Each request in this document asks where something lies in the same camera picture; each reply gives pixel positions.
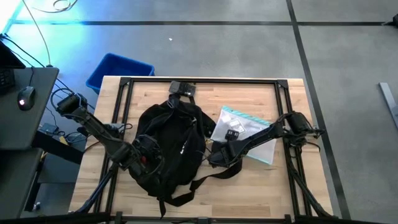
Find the black metal table frame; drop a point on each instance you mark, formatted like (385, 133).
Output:
(248, 81)

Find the small black device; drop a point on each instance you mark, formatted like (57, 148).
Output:
(182, 88)

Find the black keyboard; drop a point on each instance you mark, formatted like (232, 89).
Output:
(5, 81)

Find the pale grey packet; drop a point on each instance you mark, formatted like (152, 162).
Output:
(237, 125)

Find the black computer mouse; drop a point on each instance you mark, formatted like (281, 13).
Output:
(26, 98)

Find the blue plastic bin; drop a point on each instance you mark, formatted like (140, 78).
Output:
(118, 67)

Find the black power adapter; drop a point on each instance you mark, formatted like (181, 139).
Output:
(49, 128)

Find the black backpack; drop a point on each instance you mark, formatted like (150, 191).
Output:
(180, 130)

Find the grey metal bar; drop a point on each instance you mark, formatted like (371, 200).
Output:
(388, 99)

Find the dark grey desk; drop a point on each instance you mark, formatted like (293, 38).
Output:
(15, 180)
(18, 130)

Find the black computer monitor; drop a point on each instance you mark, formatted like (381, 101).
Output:
(9, 59)

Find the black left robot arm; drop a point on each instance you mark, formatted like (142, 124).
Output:
(93, 124)

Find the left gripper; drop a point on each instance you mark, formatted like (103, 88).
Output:
(136, 166)

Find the black desk support beam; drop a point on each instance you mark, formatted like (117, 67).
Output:
(59, 149)

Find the white mesh pouch teal trim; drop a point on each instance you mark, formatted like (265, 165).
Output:
(262, 152)

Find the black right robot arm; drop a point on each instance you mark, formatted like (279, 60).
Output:
(264, 135)

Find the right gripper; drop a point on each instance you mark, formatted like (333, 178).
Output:
(242, 144)

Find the desk caster wheel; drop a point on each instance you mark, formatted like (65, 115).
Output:
(36, 207)

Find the black floor object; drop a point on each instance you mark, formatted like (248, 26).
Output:
(395, 21)

